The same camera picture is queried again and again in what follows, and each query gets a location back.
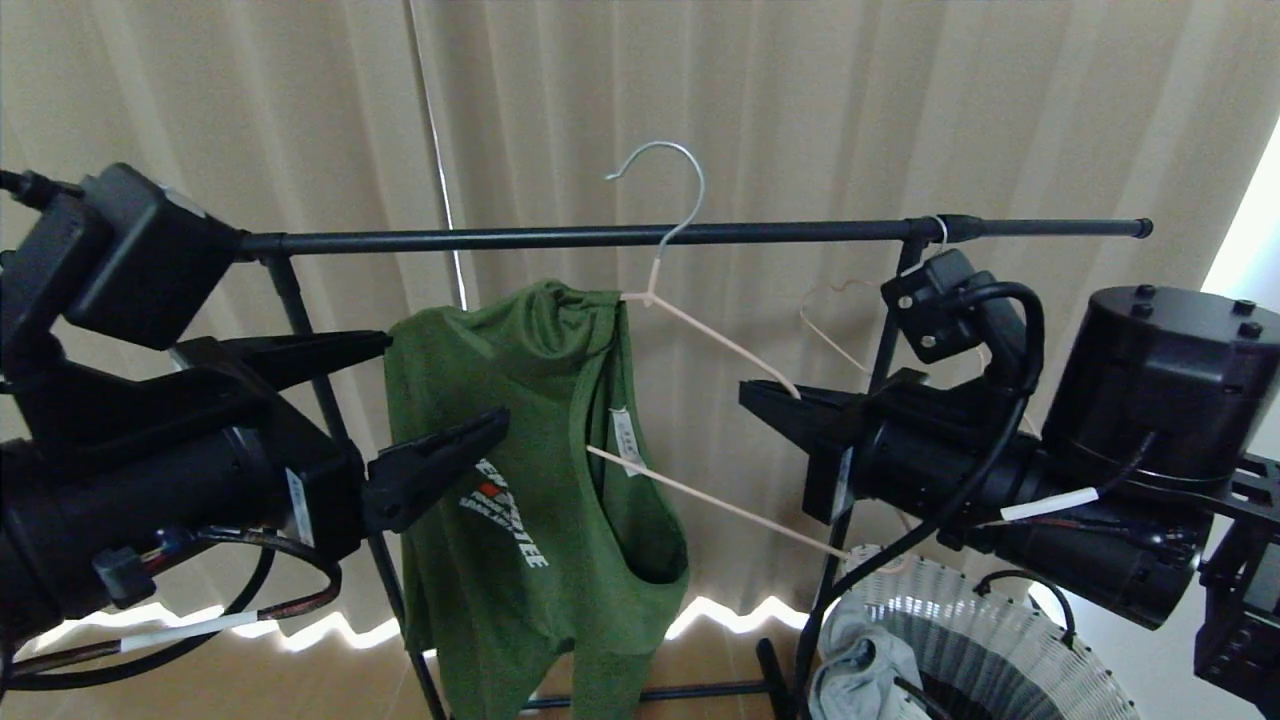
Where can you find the beige curtain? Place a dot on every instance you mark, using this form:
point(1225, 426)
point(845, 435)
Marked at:
point(850, 120)

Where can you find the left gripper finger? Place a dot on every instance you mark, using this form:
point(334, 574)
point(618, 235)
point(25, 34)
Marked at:
point(420, 475)
point(300, 355)

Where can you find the black clothes rack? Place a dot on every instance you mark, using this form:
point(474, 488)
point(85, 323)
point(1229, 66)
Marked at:
point(500, 238)

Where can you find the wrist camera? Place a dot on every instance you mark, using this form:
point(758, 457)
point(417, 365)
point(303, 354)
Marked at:
point(930, 310)
point(140, 250)

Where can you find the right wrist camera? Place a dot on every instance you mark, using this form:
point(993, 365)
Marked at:
point(930, 310)

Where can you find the green shirt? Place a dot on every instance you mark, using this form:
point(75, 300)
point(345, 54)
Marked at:
point(520, 600)

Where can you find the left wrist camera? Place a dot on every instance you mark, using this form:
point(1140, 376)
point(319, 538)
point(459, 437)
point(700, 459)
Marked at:
point(140, 250)

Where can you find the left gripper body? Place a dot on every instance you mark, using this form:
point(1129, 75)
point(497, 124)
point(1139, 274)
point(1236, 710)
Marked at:
point(200, 480)

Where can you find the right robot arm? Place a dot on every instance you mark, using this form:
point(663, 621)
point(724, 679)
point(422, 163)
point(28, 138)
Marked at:
point(1160, 380)

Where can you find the pale grey garment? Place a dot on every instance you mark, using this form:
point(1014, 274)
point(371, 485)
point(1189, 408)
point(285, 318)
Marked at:
point(860, 650)

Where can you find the white laundry basket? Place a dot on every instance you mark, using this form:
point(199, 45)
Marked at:
point(1000, 640)

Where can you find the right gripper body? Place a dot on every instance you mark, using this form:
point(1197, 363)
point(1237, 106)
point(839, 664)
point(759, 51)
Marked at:
point(920, 460)

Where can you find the pink clothes hanger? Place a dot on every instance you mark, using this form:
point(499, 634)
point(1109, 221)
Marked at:
point(720, 345)
point(830, 340)

